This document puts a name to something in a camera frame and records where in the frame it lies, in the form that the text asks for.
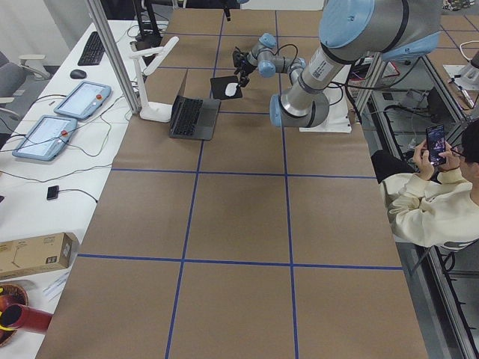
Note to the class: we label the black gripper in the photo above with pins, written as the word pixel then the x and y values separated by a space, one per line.
pixel 245 67

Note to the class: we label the black mouse pad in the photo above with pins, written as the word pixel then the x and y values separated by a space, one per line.
pixel 218 85

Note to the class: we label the white computer mouse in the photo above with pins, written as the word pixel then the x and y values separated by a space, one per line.
pixel 231 89

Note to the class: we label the grey laptop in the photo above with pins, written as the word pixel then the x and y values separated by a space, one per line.
pixel 193 118

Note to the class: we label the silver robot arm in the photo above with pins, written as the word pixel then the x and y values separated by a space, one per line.
pixel 348 30

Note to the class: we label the black computer mouse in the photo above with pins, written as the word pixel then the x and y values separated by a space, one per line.
pixel 78 74

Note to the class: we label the black keyboard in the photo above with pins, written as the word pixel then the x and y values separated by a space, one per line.
pixel 93 51

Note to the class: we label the blue teach pendant far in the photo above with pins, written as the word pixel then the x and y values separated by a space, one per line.
pixel 83 100

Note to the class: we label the blue teach pendant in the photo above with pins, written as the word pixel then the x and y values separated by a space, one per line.
pixel 46 139
pixel 83 100

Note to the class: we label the blue teach pendant near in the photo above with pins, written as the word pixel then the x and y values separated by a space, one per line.
pixel 46 139

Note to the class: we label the black smartphone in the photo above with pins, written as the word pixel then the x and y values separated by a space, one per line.
pixel 435 139

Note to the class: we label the small black device on desk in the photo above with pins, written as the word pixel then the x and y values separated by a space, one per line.
pixel 52 192

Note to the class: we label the person in cream sweater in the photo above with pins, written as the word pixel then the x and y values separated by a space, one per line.
pixel 430 205

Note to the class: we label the brown cardboard box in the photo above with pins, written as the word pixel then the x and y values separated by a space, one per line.
pixel 40 254

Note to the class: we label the wicker fruit basket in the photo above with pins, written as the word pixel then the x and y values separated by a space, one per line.
pixel 11 294

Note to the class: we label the red cylinder tube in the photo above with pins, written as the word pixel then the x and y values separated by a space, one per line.
pixel 25 318

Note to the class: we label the aluminium frame post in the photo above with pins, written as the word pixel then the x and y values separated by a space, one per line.
pixel 101 23

